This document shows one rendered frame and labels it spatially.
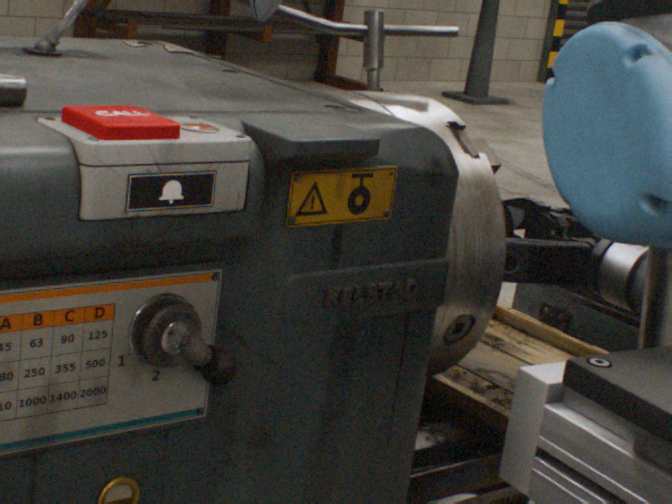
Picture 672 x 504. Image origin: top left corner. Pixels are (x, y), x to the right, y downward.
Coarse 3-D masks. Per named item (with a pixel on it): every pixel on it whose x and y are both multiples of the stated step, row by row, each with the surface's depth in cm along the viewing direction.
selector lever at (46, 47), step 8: (80, 0) 114; (88, 0) 114; (72, 8) 114; (80, 8) 114; (64, 16) 114; (72, 16) 114; (64, 24) 114; (56, 32) 114; (64, 32) 114; (40, 40) 114; (48, 40) 114; (56, 40) 114; (24, 48) 114; (32, 48) 114; (40, 48) 114; (48, 48) 114
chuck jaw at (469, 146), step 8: (448, 128) 128; (456, 136) 128; (464, 136) 129; (464, 144) 128; (472, 144) 128; (480, 144) 132; (464, 152) 127; (472, 152) 127; (480, 152) 131; (488, 152) 132; (488, 160) 131; (496, 160) 131; (496, 168) 131
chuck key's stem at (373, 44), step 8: (368, 16) 131; (376, 16) 131; (368, 24) 132; (376, 24) 131; (368, 32) 132; (376, 32) 131; (368, 40) 132; (376, 40) 132; (368, 48) 132; (376, 48) 132; (368, 56) 132; (376, 56) 132; (368, 64) 132; (376, 64) 132; (368, 72) 133; (376, 72) 132; (368, 80) 133; (376, 80) 133; (368, 88) 133; (376, 88) 133
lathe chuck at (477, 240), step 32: (384, 96) 129; (416, 96) 132; (480, 160) 126; (480, 192) 124; (480, 224) 124; (448, 256) 121; (480, 256) 124; (448, 288) 122; (480, 288) 125; (448, 320) 124; (480, 320) 127; (448, 352) 128
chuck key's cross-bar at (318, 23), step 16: (240, 0) 126; (288, 16) 128; (304, 16) 129; (336, 32) 130; (352, 32) 131; (384, 32) 132; (400, 32) 133; (416, 32) 134; (432, 32) 135; (448, 32) 135
